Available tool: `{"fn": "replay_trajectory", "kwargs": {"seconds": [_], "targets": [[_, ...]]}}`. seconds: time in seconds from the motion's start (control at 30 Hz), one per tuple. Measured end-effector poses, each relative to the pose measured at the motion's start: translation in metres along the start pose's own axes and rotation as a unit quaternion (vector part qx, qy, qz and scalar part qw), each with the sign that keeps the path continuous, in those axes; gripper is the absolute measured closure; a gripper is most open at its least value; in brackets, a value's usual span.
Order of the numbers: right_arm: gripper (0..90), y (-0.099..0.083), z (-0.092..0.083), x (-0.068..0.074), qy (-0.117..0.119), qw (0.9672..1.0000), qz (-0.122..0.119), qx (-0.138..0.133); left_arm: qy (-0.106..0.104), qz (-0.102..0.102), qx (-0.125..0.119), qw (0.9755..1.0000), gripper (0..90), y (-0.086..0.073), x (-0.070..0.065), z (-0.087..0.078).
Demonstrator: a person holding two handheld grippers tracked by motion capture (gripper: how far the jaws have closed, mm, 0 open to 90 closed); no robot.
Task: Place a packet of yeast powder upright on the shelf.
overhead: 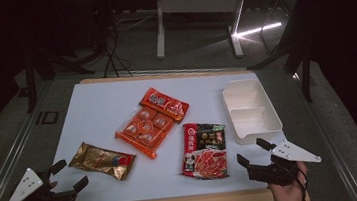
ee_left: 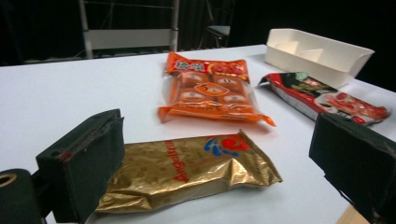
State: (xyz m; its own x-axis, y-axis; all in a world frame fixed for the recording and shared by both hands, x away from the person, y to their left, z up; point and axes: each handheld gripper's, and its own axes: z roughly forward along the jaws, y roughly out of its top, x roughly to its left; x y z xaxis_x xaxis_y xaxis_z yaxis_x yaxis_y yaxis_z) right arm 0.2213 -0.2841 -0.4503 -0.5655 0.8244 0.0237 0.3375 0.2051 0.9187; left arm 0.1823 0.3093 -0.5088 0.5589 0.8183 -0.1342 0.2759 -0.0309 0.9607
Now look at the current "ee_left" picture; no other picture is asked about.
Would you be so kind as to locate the gold foil snack packet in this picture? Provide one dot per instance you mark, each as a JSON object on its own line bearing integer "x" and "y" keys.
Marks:
{"x": 193, "y": 168}

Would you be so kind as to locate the orange snack cake packet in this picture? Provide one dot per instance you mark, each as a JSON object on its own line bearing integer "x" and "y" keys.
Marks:
{"x": 211, "y": 93}

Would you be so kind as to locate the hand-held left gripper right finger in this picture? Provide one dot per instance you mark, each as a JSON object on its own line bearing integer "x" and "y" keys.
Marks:
{"x": 358, "y": 161}

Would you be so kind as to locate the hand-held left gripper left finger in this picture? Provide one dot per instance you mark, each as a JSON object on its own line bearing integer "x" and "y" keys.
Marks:
{"x": 84, "y": 161}

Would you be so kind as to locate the wooden table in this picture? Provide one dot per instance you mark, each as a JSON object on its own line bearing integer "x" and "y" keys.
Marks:
{"x": 351, "y": 217}

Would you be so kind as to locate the white metal table frame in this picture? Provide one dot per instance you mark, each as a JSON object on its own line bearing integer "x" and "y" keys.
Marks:
{"x": 124, "y": 39}

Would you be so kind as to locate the black chair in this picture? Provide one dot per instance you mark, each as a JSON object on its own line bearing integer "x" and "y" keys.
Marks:
{"x": 219, "y": 30}

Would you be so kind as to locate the red and black food packet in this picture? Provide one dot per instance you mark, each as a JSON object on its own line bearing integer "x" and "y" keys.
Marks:
{"x": 311, "y": 90}

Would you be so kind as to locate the white plastic tray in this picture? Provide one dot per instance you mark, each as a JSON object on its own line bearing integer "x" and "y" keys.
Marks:
{"x": 327, "y": 59}

